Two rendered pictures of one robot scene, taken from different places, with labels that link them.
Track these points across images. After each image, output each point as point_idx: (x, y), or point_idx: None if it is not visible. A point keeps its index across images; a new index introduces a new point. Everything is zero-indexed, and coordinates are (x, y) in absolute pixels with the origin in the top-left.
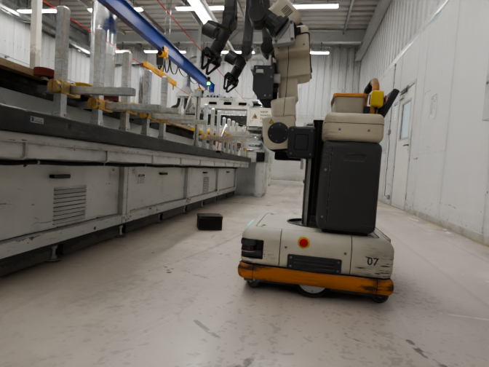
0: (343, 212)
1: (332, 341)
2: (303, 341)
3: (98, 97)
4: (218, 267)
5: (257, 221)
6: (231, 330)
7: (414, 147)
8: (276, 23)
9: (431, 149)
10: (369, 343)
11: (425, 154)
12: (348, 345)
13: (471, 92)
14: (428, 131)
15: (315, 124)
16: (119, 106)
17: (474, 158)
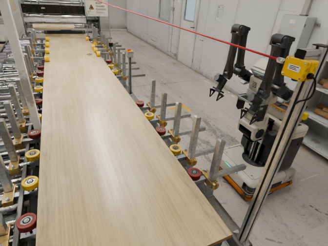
0: (284, 164)
1: (300, 220)
2: (297, 226)
3: (194, 157)
4: (216, 190)
5: (242, 171)
6: (279, 235)
7: (200, 32)
8: (287, 94)
9: (216, 40)
10: (307, 215)
11: (211, 41)
12: (305, 219)
13: (253, 20)
14: (214, 27)
15: (270, 123)
16: (200, 154)
17: (251, 61)
